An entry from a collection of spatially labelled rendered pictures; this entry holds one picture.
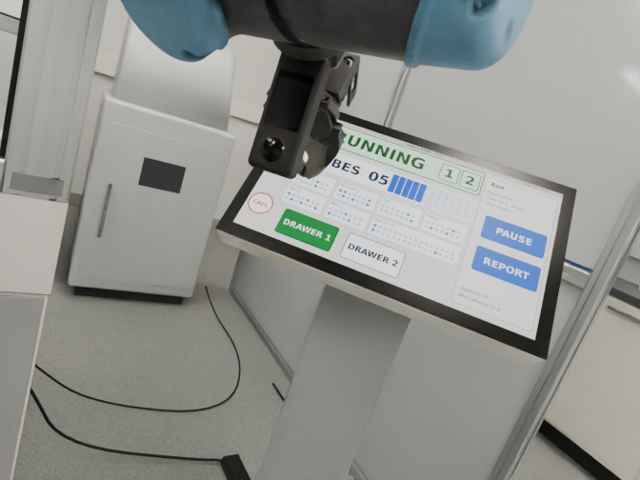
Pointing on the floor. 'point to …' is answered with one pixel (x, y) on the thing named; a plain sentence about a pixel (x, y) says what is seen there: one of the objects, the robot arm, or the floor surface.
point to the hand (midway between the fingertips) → (304, 174)
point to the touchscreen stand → (333, 389)
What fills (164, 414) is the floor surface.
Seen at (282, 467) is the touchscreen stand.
